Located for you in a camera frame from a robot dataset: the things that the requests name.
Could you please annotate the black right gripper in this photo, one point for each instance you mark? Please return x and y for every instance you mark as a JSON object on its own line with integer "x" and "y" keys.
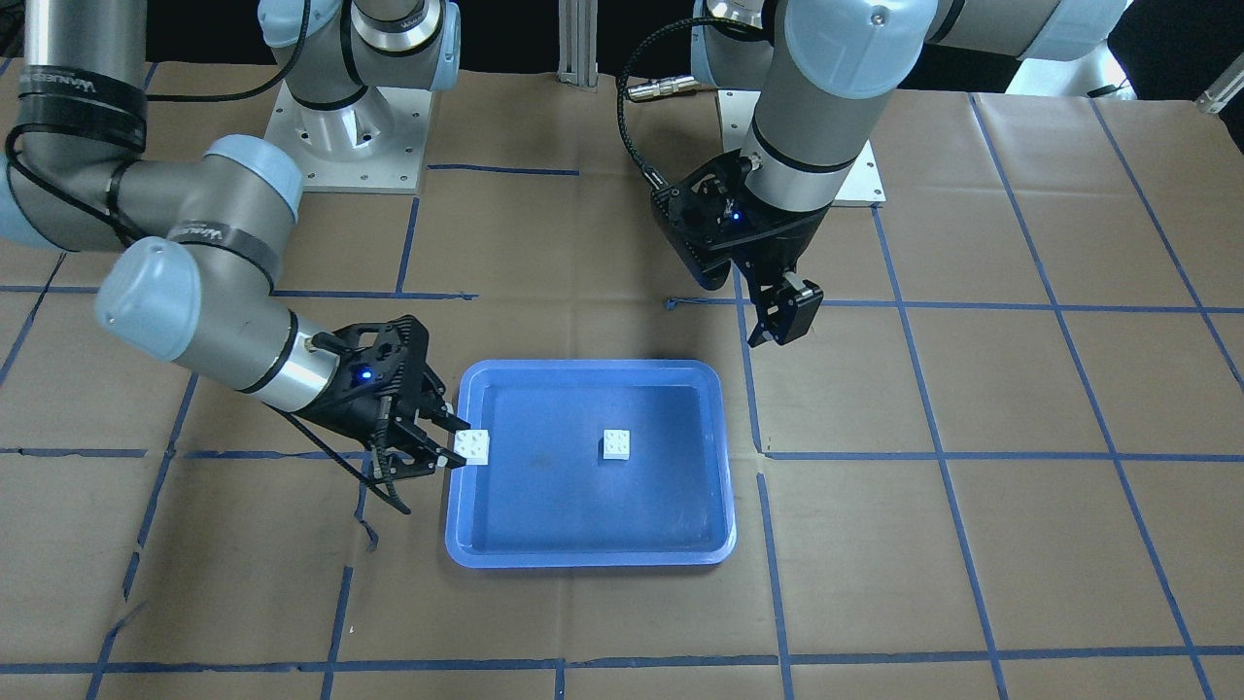
{"x": 342, "y": 408}

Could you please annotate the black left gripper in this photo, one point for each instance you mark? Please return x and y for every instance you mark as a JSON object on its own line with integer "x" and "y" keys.
{"x": 780, "y": 248}

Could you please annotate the white block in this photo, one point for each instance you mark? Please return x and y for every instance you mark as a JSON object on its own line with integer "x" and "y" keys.
{"x": 616, "y": 444}
{"x": 473, "y": 445}

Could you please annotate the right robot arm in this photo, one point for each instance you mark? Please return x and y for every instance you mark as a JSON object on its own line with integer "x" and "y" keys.
{"x": 201, "y": 246}

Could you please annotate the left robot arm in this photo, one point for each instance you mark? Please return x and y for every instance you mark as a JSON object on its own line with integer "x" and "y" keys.
{"x": 824, "y": 71}

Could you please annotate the blue plastic tray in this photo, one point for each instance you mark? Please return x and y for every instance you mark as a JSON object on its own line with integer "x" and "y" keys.
{"x": 548, "y": 499}

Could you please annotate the aluminium frame post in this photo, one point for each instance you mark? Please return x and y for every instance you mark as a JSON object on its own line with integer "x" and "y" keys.
{"x": 577, "y": 23}

